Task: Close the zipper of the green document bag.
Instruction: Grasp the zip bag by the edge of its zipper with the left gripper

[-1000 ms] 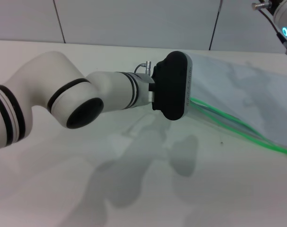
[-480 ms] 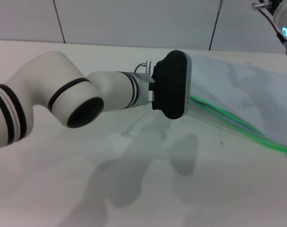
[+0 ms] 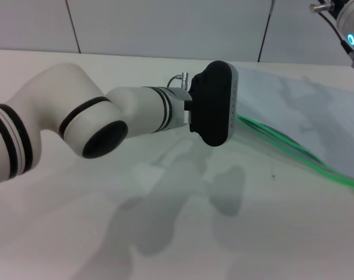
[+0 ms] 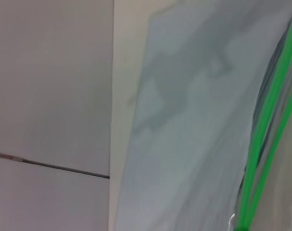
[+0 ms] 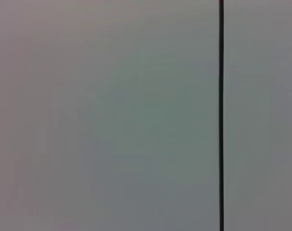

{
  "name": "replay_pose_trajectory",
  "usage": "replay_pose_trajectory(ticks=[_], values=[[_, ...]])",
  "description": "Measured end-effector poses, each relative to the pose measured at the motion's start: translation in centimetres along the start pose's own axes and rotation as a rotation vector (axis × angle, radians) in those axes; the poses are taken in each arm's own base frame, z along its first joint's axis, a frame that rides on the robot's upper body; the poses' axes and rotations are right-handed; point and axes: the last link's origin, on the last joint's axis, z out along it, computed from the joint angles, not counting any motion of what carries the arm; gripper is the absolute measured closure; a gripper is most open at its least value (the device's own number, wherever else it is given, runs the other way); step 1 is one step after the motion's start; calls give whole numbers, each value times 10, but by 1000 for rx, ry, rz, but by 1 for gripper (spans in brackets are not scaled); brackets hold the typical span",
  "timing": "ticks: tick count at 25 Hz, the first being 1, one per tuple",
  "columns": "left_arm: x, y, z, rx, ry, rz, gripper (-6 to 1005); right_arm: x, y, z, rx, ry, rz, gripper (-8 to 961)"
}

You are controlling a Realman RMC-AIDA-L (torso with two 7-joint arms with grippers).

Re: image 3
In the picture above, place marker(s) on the transparent green-zip document bag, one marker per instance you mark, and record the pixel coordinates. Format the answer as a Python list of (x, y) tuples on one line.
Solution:
[(296, 111)]

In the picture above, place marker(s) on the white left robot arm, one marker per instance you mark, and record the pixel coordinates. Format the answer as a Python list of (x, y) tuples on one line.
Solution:
[(63, 102)]

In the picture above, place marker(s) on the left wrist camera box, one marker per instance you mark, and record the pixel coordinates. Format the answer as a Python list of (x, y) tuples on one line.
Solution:
[(211, 102)]

